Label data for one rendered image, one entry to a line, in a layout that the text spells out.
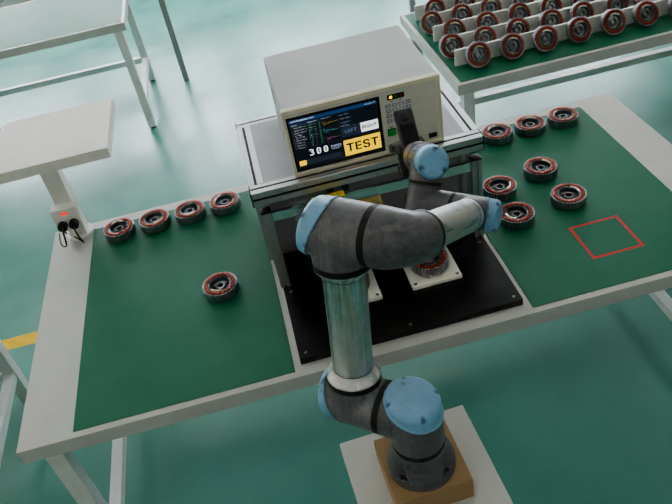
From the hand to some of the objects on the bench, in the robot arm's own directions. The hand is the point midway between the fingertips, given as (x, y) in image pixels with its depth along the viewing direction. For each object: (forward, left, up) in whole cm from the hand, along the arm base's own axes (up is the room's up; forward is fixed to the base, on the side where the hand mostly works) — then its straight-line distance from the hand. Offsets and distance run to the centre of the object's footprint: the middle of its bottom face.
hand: (399, 142), depth 189 cm
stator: (+12, -36, -44) cm, 58 cm away
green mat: (+9, +74, -44) cm, 87 cm away
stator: (+34, -51, -44) cm, 75 cm away
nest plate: (-6, -4, -42) cm, 42 cm away
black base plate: (-5, +8, -44) cm, 45 cm away
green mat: (+23, -54, -44) cm, 73 cm away
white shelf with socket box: (+42, +104, -44) cm, 120 cm away
